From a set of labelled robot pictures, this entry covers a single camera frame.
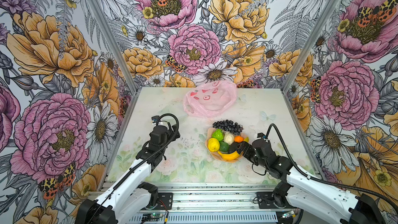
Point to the cream garlic bulb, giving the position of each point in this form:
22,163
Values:
229,138

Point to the right aluminium frame post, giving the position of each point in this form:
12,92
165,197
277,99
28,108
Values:
321,21

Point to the bright green lime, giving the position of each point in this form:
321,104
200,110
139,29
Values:
218,134

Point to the right green circuit board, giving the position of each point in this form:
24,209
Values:
289,214

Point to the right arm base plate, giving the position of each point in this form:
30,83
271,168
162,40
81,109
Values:
271,200

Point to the dark purple grape bunch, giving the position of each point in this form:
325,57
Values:
228,126

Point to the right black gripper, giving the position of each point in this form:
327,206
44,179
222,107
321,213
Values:
249,147

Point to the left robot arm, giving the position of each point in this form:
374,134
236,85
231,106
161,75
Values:
130,193

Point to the aluminium mounting rail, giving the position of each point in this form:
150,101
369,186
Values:
236,199

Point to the left green circuit board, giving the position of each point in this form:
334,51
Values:
151,217

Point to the yellow banana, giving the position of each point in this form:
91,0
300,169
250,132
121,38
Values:
232,156

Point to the green circuit board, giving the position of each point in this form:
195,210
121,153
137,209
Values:
289,214
151,217

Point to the aluminium frame post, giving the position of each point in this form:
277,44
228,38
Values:
96,9
321,21

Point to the white vented cable duct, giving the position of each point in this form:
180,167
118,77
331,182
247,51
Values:
223,218

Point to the pink plastic bag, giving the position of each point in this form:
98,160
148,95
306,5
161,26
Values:
211,99

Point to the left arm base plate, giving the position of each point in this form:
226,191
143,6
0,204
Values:
159,201

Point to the pink peach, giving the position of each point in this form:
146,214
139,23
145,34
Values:
238,139

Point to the black plum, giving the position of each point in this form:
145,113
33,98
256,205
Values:
233,147

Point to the dark green avocado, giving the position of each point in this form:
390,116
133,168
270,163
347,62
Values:
224,147

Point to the pink scalloped plate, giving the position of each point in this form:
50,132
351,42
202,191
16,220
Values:
214,154

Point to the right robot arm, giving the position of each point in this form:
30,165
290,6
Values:
298,188

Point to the yellow lemon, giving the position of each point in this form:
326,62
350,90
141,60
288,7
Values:
213,145

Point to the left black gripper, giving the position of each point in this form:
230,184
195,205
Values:
170,132

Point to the left aluminium frame post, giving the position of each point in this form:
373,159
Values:
96,9

